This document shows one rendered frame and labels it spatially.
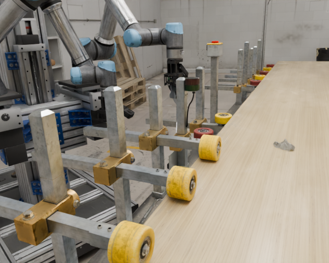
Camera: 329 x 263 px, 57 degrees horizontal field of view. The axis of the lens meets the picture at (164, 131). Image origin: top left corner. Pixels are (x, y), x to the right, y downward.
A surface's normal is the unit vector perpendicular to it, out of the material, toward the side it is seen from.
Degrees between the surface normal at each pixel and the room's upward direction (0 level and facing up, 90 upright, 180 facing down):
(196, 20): 90
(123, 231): 22
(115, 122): 90
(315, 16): 90
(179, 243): 0
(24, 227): 90
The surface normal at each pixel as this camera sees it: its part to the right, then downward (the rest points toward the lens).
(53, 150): 0.91, 0.11
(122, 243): -0.33, -0.37
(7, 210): -0.41, 0.31
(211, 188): -0.04, -0.94
